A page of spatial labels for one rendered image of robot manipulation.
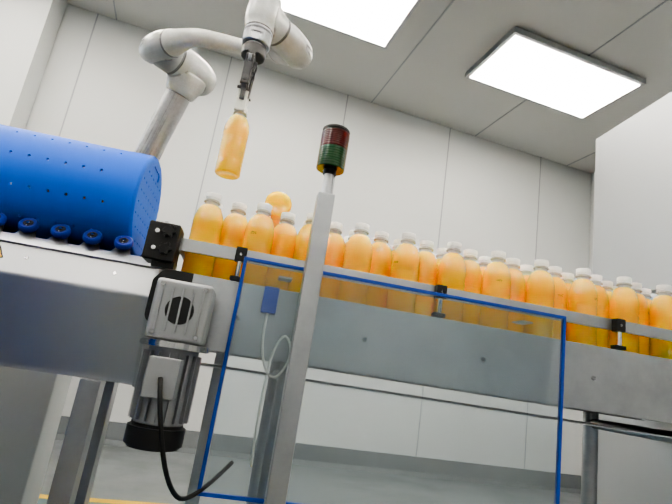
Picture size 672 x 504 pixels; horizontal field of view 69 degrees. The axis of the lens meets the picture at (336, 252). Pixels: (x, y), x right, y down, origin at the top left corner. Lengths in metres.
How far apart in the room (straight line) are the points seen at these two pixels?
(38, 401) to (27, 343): 0.58
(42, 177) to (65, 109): 3.31
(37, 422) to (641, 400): 1.79
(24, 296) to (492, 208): 4.66
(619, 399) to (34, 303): 1.45
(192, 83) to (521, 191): 4.19
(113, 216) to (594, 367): 1.27
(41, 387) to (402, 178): 3.81
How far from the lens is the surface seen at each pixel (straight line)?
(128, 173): 1.36
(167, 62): 2.12
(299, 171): 4.60
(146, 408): 1.04
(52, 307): 1.34
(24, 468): 1.97
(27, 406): 1.94
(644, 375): 1.54
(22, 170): 1.42
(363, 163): 4.84
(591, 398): 1.44
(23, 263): 1.37
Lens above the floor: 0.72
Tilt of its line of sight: 14 degrees up
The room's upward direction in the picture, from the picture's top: 9 degrees clockwise
